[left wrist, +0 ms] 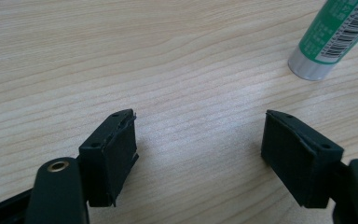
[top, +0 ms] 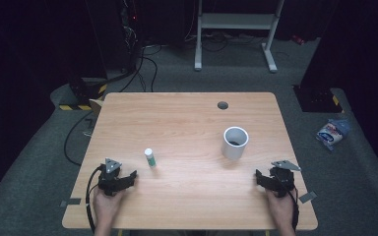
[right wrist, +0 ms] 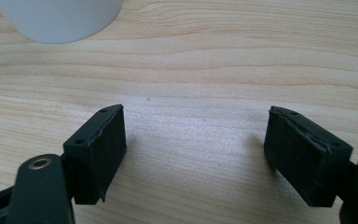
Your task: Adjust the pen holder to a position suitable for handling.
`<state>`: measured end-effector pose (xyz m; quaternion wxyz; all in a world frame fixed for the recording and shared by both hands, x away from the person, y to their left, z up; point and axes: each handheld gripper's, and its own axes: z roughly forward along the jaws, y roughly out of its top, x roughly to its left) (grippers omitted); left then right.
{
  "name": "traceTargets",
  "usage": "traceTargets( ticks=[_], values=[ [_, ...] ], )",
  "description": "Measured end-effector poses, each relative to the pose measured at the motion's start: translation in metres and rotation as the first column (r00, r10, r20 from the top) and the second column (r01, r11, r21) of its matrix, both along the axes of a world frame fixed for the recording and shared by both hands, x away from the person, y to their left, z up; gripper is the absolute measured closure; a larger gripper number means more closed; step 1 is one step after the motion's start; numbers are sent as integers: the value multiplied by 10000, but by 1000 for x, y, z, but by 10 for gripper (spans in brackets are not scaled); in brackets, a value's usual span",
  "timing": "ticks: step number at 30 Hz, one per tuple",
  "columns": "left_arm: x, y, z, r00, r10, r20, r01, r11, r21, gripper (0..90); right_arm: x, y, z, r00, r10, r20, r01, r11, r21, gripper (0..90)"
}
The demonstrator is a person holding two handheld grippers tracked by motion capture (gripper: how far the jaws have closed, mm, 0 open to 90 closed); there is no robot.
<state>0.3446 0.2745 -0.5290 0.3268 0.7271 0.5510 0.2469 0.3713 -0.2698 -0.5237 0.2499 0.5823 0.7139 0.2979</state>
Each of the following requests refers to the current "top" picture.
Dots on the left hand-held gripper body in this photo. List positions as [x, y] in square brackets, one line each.
[111, 178]

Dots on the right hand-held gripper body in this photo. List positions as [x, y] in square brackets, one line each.
[282, 180]

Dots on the person's right hand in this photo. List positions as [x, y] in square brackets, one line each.
[280, 209]

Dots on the white glue stick green label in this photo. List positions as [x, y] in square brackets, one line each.
[150, 158]

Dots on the grey tape strip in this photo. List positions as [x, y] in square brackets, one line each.
[71, 202]
[307, 196]

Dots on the white cylindrical cup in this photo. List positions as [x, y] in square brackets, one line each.
[234, 147]

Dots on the blue white plastic packet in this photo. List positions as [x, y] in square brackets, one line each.
[333, 132]

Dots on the brown cardboard piece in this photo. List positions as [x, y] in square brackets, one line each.
[96, 105]

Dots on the small red object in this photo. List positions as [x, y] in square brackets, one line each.
[298, 39]

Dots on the dark equipment rack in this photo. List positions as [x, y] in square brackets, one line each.
[114, 32]

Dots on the white metal stand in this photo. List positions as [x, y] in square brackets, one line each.
[236, 21]

